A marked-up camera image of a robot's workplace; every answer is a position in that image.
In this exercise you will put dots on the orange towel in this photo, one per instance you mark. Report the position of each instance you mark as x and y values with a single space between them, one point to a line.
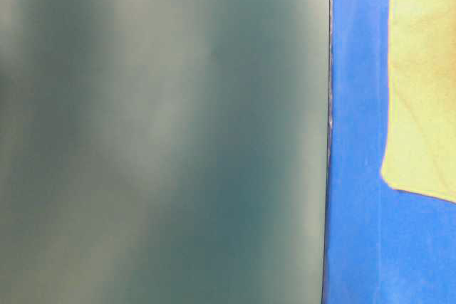
420 149

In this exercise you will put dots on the green backdrop curtain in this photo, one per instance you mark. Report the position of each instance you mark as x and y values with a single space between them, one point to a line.
163 151

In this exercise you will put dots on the blue table cloth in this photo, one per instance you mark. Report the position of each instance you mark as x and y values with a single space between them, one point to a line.
381 245

